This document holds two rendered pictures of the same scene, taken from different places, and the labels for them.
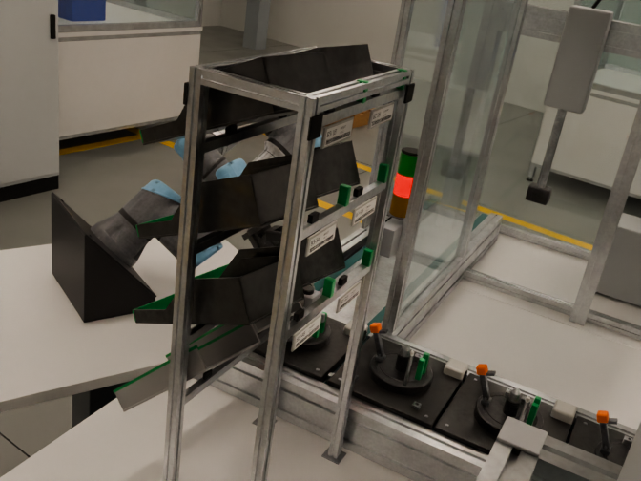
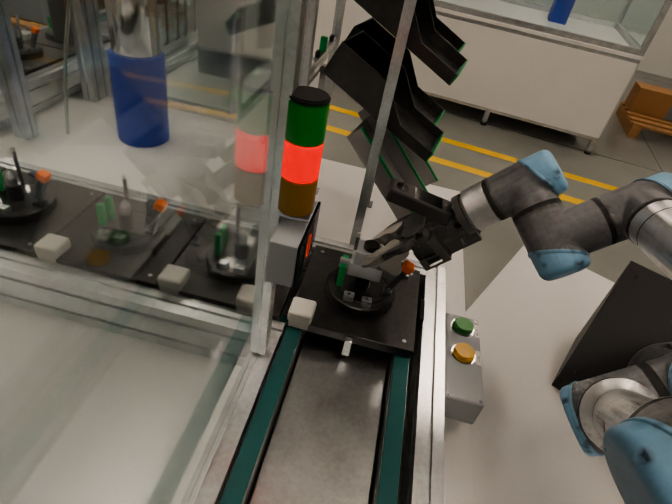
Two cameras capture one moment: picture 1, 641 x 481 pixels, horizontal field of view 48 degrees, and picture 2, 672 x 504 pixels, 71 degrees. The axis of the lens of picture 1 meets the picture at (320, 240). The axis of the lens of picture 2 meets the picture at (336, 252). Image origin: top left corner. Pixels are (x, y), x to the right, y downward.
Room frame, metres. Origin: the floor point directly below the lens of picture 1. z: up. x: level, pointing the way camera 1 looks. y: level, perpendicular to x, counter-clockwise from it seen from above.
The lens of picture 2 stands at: (2.10, -0.30, 1.61)
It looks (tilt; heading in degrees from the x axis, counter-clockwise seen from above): 38 degrees down; 159
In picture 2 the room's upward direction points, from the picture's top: 12 degrees clockwise
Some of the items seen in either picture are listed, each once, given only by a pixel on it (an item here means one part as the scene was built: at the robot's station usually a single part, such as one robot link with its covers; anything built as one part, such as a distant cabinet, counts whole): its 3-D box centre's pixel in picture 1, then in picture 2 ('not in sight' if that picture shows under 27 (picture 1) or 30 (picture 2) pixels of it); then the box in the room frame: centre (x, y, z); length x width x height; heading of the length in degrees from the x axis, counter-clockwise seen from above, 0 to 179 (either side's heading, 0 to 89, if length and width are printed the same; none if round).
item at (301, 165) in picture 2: (405, 183); (301, 156); (1.58, -0.17, 1.34); 0.05 x 0.05 x 0.05
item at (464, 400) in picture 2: not in sight; (458, 364); (1.62, 0.17, 0.93); 0.21 x 0.07 x 0.06; 155
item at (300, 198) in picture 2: (402, 203); (297, 191); (1.58, -0.17, 1.29); 0.05 x 0.05 x 0.05
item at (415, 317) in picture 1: (359, 311); (310, 437); (1.72, -0.13, 0.91); 0.84 x 0.28 x 0.10; 155
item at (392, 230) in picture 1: (402, 200); (297, 185); (1.58, -0.17, 1.29); 0.12 x 0.05 x 0.25; 155
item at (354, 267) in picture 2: (309, 303); (363, 257); (1.45, 0.00, 1.06); 0.08 x 0.04 x 0.07; 66
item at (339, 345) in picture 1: (299, 338); (358, 295); (1.46, 0.01, 0.96); 0.24 x 0.24 x 0.02; 65
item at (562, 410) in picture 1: (512, 403); not in sight; (1.25, -0.44, 1.01); 0.24 x 0.24 x 0.13; 65
